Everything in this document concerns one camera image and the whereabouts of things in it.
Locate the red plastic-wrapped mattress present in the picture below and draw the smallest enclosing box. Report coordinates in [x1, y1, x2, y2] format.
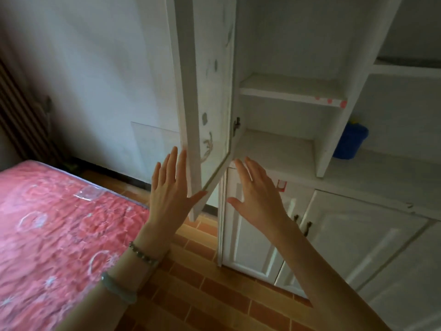
[0, 160, 153, 331]

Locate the clear tape patch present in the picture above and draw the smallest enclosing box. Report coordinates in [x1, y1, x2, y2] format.
[74, 185, 106, 201]

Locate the person's left hand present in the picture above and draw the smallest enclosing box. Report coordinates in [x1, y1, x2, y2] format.
[143, 146, 208, 253]

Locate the blue plastic bucket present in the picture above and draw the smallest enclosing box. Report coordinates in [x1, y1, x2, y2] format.
[332, 119, 369, 160]

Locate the white open shelf cabinet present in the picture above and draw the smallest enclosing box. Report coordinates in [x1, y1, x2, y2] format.
[218, 0, 441, 331]

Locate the white floral glass cabinet door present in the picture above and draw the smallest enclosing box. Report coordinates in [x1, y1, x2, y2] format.
[164, 0, 242, 222]

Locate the clear sheet on wall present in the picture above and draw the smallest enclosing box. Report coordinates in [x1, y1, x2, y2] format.
[130, 121, 182, 185]

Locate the person's right hand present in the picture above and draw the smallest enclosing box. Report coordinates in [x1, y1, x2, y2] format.
[227, 157, 297, 239]

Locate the wide white panelled cabinet door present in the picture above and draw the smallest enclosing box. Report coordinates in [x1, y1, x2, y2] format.
[275, 189, 431, 300]

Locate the person's left forearm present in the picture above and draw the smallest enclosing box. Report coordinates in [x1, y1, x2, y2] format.
[57, 234, 169, 331]

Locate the person's right forearm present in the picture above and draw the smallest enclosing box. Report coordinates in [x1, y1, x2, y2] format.
[274, 222, 391, 331]

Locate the pale green jade bangle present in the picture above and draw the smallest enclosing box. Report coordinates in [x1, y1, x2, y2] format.
[100, 271, 139, 305]

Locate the grey bead bracelet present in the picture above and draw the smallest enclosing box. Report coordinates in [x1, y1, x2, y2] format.
[128, 241, 160, 268]

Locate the narrow white panelled cabinet door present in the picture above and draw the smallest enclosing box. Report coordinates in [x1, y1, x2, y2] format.
[220, 166, 315, 284]

